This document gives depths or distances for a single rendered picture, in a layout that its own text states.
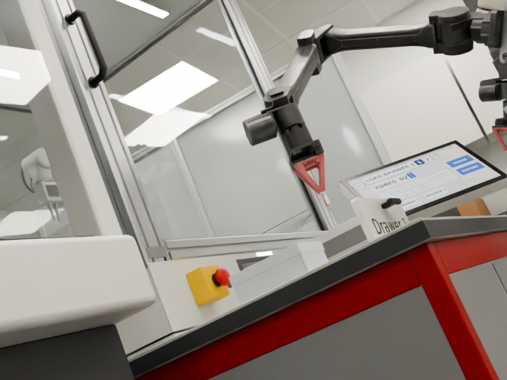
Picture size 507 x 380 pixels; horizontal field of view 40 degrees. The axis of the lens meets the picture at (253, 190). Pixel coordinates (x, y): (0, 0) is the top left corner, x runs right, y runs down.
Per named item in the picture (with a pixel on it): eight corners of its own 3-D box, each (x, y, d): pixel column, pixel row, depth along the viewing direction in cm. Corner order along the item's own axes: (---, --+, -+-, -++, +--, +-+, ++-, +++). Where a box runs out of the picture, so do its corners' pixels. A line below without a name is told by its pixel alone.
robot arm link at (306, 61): (318, 27, 188) (327, 65, 193) (298, 31, 190) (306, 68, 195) (282, 90, 153) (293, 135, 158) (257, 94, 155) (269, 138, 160)
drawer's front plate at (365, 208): (417, 238, 172) (398, 199, 175) (377, 243, 147) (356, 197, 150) (411, 241, 173) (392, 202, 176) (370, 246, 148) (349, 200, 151)
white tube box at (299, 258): (334, 271, 106) (321, 240, 107) (311, 275, 98) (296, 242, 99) (268, 302, 111) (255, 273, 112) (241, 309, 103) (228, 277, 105)
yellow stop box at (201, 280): (233, 292, 147) (221, 262, 149) (215, 296, 141) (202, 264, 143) (215, 302, 150) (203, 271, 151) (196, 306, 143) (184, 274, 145)
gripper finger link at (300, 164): (308, 194, 145) (290, 155, 147) (305, 203, 152) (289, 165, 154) (337, 183, 145) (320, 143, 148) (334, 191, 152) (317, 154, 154)
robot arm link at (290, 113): (296, 96, 151) (293, 106, 156) (267, 106, 150) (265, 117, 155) (308, 124, 149) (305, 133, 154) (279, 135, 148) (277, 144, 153)
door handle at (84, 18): (114, 77, 149) (86, 4, 154) (106, 75, 147) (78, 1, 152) (99, 88, 152) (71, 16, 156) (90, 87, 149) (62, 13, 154)
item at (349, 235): (406, 236, 172) (395, 214, 174) (370, 240, 150) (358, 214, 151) (278, 298, 190) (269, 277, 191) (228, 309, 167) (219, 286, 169)
